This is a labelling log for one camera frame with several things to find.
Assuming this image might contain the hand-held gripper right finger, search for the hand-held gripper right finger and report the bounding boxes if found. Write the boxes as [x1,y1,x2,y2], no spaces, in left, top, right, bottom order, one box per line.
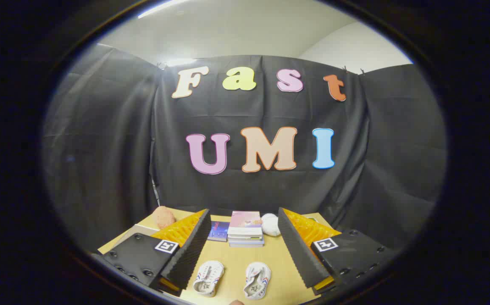
[277,207,400,297]

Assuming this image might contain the beige fabric storage box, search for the beige fabric storage box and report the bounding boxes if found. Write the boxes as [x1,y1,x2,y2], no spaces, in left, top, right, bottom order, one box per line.
[111,224,161,250]

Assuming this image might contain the white plush ball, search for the white plush ball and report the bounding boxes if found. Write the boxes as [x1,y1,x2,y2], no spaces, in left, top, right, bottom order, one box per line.
[261,213,281,237]

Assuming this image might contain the pink fuzzy ball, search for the pink fuzzy ball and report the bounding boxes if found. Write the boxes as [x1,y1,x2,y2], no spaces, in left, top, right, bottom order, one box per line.
[154,206,177,230]

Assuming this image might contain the black backdrop cloth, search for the black backdrop cloth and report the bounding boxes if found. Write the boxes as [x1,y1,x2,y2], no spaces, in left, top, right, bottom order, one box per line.
[42,44,447,255]

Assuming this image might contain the white canvas shoe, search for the white canvas shoe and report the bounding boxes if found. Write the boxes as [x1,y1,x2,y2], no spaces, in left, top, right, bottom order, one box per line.
[193,260,225,297]
[244,262,271,300]

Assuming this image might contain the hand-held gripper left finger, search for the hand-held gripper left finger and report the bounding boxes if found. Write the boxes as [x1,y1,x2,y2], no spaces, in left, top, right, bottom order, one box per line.
[97,208,212,297]

